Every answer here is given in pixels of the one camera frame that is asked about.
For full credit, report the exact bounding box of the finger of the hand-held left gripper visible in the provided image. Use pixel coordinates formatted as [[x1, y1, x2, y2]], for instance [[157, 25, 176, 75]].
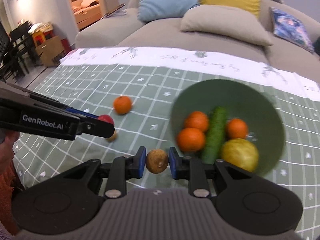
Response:
[[60, 102, 100, 119], [75, 116, 116, 138]]

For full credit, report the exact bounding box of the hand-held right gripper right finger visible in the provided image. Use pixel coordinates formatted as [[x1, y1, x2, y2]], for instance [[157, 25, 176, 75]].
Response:
[[169, 147, 253, 199]]

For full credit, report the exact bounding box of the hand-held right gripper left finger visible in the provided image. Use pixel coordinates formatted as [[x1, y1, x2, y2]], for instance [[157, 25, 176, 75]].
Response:
[[62, 146, 147, 200]]

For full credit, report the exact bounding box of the small red fruit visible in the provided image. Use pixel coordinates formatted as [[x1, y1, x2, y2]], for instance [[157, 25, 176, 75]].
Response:
[[97, 114, 115, 127]]

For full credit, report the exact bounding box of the brown longan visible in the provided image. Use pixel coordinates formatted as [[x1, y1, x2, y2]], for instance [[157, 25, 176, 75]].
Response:
[[105, 129, 117, 142], [146, 149, 169, 174]]

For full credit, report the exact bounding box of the orange tangerine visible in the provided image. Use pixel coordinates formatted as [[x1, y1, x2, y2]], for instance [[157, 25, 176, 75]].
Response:
[[177, 127, 206, 152], [113, 96, 132, 115], [226, 119, 249, 140], [184, 111, 210, 132]]

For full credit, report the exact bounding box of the green cucumber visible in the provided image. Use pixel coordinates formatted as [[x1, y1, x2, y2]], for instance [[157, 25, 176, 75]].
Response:
[[201, 107, 228, 164]]

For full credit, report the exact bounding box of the large yellow-green fruit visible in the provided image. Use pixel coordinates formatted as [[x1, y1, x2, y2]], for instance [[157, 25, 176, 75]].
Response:
[[220, 138, 260, 172]]

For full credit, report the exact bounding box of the green colander bowl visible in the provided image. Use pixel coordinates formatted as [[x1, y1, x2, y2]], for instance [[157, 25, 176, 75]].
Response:
[[171, 79, 287, 178]]

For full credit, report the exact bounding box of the person's left hand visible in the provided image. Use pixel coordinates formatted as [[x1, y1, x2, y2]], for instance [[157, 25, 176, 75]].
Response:
[[0, 130, 21, 173]]

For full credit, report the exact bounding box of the green checked tablecloth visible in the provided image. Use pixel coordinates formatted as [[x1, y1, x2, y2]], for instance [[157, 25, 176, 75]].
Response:
[[11, 46, 320, 240]]

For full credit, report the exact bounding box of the brown paper bag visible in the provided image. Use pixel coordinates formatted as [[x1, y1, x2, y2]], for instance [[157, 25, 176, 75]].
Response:
[[35, 35, 66, 67]]

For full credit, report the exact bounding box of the black chair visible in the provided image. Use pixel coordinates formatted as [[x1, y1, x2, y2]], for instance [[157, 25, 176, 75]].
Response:
[[9, 21, 33, 75]]

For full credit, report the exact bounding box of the orange fuzzy clothing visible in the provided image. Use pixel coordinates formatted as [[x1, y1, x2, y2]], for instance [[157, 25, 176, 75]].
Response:
[[0, 165, 27, 234]]

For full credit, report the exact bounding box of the red and yellow stool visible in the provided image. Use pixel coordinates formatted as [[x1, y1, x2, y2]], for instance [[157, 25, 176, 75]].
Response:
[[32, 29, 54, 48]]

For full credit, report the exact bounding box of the bed with white bedding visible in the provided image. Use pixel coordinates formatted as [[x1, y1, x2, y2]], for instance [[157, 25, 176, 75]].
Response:
[[72, 0, 102, 23]]

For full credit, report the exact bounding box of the beige sofa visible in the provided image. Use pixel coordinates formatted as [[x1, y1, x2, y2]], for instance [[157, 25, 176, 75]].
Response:
[[75, 0, 320, 80]]

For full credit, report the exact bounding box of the light blue pillow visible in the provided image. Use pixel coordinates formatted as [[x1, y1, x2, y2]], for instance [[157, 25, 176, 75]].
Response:
[[137, 0, 200, 23]]

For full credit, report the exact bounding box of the beige pillow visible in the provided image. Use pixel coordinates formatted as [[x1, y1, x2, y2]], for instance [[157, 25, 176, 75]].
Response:
[[180, 5, 273, 47]]

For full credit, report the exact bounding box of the blue printed pillow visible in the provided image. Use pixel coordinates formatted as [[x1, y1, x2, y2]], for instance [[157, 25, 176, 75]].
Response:
[[270, 7, 315, 53]]

